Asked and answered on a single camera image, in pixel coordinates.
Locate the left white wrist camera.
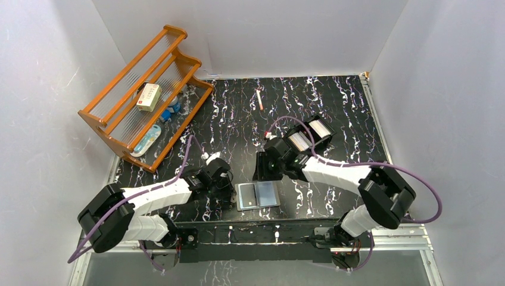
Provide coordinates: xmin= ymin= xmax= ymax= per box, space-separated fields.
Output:
xmin=201 ymin=152 xmax=222 ymax=164

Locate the pink white pen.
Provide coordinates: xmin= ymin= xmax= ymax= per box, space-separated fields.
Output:
xmin=255 ymin=89 xmax=264 ymax=111

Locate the silver metal card holder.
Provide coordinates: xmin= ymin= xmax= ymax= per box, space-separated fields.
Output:
xmin=235 ymin=181 xmax=280 ymax=212

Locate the black card tray box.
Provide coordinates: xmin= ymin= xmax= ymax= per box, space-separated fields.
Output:
xmin=283 ymin=114 xmax=336 ymax=156

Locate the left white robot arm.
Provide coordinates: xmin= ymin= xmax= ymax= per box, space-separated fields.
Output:
xmin=77 ymin=156 xmax=233 ymax=253

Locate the white card stack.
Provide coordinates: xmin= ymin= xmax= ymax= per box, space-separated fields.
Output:
xmin=309 ymin=119 xmax=331 ymax=138

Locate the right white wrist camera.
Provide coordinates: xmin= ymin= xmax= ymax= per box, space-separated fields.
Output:
xmin=264 ymin=131 xmax=277 ymax=142

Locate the blue small bottle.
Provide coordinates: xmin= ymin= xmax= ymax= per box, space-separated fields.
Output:
xmin=160 ymin=96 xmax=181 ymax=122

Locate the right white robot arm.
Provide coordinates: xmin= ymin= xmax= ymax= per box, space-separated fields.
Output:
xmin=253 ymin=137 xmax=416 ymax=248

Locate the black VIP card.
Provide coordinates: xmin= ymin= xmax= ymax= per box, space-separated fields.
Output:
xmin=238 ymin=184 xmax=258 ymax=210

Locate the cream medicine box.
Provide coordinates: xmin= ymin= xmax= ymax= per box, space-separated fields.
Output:
xmin=136 ymin=83 xmax=162 ymax=112

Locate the orange wooden shelf rack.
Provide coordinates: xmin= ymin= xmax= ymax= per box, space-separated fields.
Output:
xmin=78 ymin=25 xmax=214 ymax=172

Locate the light blue blister pack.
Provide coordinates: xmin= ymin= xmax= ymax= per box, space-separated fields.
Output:
xmin=130 ymin=124 xmax=161 ymax=157

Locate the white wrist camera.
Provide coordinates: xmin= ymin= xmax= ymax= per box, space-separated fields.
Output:
xmin=264 ymin=131 xmax=277 ymax=142
xmin=201 ymin=152 xmax=222 ymax=164

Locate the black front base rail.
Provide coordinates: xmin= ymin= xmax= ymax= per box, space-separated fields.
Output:
xmin=176 ymin=218 xmax=336 ymax=263

